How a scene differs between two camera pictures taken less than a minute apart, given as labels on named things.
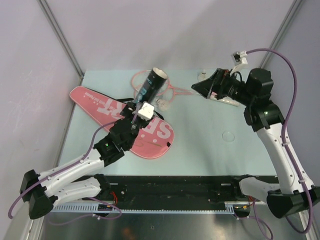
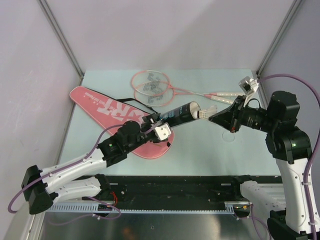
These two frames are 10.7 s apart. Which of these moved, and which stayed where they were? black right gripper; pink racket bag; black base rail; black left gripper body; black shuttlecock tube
Moved: black right gripper; black shuttlecock tube; black left gripper body
Stayed: pink racket bag; black base rail
